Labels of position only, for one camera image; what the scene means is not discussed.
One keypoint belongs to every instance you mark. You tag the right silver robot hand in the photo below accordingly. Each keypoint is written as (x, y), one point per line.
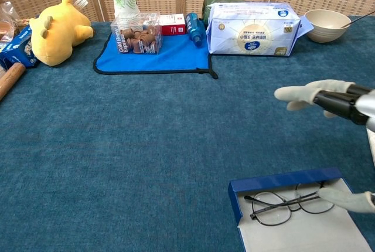
(337, 99)

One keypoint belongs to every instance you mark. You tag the black eyeglasses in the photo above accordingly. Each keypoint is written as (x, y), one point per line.
(269, 209)

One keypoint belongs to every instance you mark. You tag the grey blue glasses pouch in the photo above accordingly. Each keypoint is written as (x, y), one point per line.
(307, 234)

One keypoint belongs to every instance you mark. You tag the bagged white cloth package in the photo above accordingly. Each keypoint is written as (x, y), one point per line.
(371, 146)

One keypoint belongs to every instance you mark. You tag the beige bowl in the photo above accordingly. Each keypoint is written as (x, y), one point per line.
(325, 30)

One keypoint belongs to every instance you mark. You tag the metal spoon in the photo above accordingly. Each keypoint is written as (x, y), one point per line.
(359, 20)

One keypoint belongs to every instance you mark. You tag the white wet wipes pack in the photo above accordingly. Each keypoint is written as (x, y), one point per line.
(252, 32)

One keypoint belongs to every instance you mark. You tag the green spray bottle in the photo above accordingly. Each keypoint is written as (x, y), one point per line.
(211, 3)

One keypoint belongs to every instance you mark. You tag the small blue bottle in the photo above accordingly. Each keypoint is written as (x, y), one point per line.
(194, 27)

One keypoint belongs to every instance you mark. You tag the blue cloth mat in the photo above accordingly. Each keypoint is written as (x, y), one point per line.
(175, 58)

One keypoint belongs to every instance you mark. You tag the red and white box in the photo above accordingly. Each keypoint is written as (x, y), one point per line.
(173, 26)

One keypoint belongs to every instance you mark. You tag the small brown box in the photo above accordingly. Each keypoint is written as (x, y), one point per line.
(137, 41)

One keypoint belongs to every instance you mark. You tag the teal table cloth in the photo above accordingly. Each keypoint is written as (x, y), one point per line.
(117, 146)

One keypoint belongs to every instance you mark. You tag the stack of paper cups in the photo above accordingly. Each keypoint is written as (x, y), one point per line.
(124, 0)

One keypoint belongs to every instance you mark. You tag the yellow plush toy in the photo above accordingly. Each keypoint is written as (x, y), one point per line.
(55, 35)

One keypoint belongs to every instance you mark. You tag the blue cookie box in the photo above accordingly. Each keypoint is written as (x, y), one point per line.
(19, 48)

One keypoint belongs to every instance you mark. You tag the wooden rolling pin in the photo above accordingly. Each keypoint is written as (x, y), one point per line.
(10, 80)

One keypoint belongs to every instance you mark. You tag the bagged brown bread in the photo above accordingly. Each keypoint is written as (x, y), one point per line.
(7, 26)

